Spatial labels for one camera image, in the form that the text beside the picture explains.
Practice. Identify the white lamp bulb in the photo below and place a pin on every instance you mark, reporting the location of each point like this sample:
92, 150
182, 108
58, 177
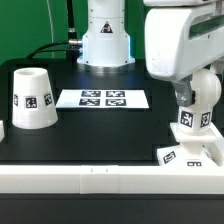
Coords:
196, 119

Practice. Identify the white left fence bar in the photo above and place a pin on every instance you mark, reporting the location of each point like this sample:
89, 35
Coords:
2, 133

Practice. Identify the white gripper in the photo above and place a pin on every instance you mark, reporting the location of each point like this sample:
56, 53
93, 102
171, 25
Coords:
171, 53

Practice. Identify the white marker sheet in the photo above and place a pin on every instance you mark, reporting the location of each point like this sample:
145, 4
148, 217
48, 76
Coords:
83, 98

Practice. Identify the white lamp base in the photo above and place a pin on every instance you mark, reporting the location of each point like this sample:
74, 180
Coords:
191, 152

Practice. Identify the white lamp shade cone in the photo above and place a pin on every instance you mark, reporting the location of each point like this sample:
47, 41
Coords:
33, 102

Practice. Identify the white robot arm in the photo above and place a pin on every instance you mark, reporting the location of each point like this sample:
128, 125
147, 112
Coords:
106, 45

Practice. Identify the white front fence bar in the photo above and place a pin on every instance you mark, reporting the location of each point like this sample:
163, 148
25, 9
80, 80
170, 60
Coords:
110, 180

